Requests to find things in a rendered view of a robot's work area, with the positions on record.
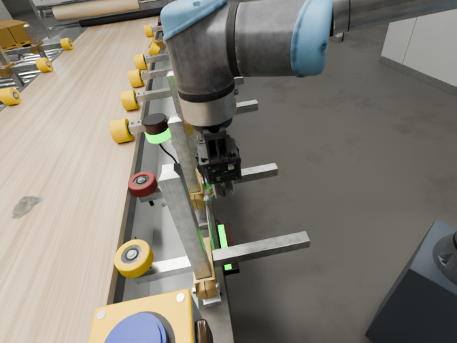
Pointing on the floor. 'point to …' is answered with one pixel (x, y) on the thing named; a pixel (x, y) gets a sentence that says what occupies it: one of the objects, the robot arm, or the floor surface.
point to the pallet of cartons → (13, 34)
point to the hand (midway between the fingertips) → (223, 188)
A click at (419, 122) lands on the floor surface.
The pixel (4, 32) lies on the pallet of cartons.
